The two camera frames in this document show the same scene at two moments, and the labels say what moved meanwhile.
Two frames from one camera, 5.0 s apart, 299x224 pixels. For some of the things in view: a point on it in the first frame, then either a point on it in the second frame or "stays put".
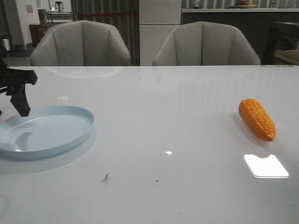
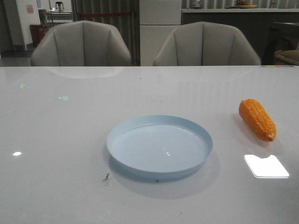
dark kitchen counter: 256,23 stays put
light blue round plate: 46,131 to 159,146
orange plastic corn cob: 256,117 stays put
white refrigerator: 158,19 stays put
